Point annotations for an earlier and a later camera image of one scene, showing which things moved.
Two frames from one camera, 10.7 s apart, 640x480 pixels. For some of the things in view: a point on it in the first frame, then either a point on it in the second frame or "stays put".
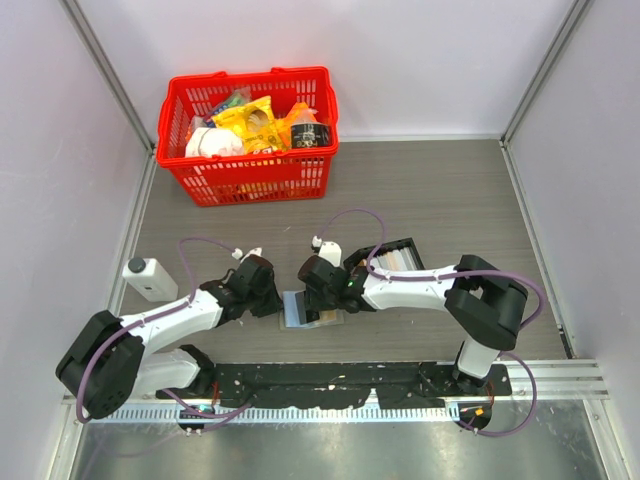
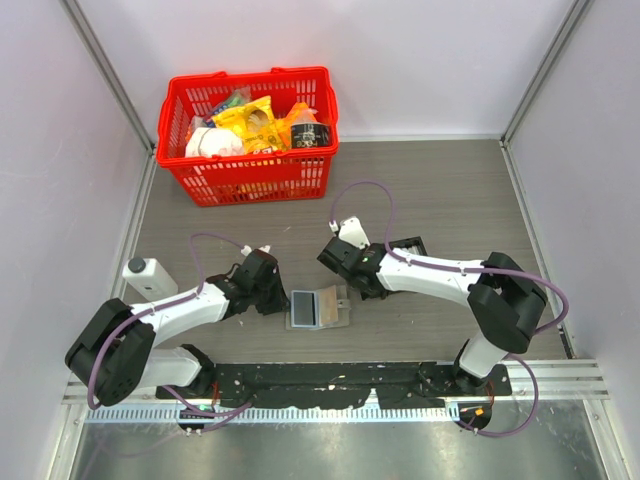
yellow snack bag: [261, 131] stays put
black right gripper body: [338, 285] -> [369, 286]
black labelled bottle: [310, 135] stays put
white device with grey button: [150, 280] stays put
